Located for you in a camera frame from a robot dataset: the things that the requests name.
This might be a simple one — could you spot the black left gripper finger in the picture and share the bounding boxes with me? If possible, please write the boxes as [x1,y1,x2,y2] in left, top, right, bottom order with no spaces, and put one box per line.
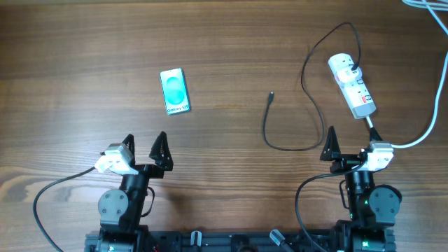
[122,134,135,165]
[149,131,174,171]

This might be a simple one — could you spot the teal Galaxy smartphone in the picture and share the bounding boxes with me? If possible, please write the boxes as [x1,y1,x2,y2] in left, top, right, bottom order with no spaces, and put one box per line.
[160,68,191,116]

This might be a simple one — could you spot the black USB charging cable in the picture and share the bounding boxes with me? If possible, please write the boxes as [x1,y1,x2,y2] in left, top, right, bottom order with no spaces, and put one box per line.
[262,22,363,153]

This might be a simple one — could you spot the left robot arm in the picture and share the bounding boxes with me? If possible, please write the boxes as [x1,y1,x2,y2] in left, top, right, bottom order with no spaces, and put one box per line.
[85,132,174,251]

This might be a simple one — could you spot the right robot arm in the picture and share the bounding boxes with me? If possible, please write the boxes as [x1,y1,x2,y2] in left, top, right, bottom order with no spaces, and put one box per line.
[320,126,403,251]

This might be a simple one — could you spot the white USB charger plug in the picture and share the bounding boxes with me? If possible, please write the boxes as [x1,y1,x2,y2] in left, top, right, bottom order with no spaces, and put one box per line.
[336,66,362,83]

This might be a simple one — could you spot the white power strip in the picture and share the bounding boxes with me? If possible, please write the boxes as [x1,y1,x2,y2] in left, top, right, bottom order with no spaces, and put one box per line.
[328,53,377,119]

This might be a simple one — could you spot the white power strip cord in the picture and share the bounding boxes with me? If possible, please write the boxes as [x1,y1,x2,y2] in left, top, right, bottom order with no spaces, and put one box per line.
[365,51,448,150]

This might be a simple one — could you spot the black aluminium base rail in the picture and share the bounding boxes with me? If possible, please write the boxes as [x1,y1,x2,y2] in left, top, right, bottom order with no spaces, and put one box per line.
[84,230,397,252]

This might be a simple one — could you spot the black right camera cable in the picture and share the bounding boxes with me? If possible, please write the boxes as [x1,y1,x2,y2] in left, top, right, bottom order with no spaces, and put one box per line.
[294,164,365,252]

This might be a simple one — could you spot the black camera cable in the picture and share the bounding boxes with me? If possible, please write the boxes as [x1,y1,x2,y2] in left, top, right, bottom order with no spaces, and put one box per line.
[32,166,97,252]
[294,164,365,252]

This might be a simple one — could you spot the black left camera cable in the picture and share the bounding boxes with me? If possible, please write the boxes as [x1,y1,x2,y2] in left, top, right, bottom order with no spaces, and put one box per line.
[32,166,97,252]

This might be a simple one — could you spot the white cables at corner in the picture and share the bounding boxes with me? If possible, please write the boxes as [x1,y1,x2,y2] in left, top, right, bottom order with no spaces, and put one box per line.
[401,0,448,27]

